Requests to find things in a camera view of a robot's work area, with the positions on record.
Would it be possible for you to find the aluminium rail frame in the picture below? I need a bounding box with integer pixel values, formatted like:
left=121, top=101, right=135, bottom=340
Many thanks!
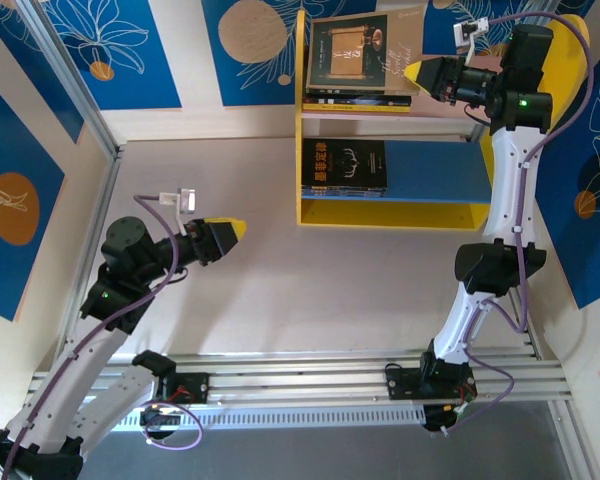
left=22, top=349, right=576, bottom=416

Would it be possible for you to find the black base connector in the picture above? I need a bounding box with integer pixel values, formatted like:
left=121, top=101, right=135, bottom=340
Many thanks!
left=422, top=402, right=475, bottom=437
left=138, top=403, right=182, bottom=442

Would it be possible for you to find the yellow cartoon book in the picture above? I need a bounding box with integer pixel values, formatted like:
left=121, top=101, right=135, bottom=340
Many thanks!
left=302, top=104, right=412, bottom=113

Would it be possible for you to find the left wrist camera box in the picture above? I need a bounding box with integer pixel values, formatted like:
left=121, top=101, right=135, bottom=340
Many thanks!
left=157, top=187, right=197, bottom=215

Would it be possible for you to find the black wolf eyes book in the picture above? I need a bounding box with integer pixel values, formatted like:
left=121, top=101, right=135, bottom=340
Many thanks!
left=302, top=96, right=412, bottom=108

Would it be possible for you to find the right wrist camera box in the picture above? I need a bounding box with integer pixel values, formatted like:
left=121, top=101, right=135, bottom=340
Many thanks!
left=453, top=17, right=490, bottom=50

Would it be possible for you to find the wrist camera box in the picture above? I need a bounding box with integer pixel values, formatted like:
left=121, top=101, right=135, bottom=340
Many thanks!
left=453, top=17, right=490, bottom=50
left=157, top=187, right=197, bottom=215

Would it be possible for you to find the brown scroll book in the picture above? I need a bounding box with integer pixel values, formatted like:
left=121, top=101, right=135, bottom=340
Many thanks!
left=304, top=12, right=425, bottom=99

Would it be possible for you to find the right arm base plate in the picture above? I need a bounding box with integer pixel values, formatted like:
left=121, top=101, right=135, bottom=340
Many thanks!
left=384, top=367, right=479, bottom=401

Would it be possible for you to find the purple old man book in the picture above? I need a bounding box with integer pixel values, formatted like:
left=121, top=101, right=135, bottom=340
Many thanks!
left=300, top=186, right=387, bottom=195

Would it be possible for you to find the black antler book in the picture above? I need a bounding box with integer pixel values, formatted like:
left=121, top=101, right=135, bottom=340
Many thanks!
left=299, top=138, right=389, bottom=190

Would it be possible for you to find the yellow pink blue bookshelf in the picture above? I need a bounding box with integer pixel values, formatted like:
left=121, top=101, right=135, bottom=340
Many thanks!
left=293, top=8, right=590, bottom=231

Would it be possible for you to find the aluminium corner post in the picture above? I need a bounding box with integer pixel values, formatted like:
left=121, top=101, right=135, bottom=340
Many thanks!
left=7, top=0, right=124, bottom=156

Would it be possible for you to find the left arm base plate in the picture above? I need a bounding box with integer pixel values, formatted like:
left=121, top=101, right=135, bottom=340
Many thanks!
left=152, top=372, right=211, bottom=405

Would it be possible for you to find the grey metal sheet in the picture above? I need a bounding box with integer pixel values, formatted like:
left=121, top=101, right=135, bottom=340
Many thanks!
left=9, top=402, right=581, bottom=480

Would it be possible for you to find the aluminium side rail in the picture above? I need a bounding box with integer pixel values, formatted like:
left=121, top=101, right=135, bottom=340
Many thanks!
left=509, top=294, right=542, bottom=360
left=54, top=142, right=126, bottom=361

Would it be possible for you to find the dark book with red portrait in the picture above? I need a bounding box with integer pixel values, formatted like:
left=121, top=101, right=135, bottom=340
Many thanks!
left=300, top=192, right=386, bottom=200

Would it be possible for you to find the white slotted cable duct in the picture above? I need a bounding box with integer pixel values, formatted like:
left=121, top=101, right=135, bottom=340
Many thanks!
left=114, top=405, right=427, bottom=432

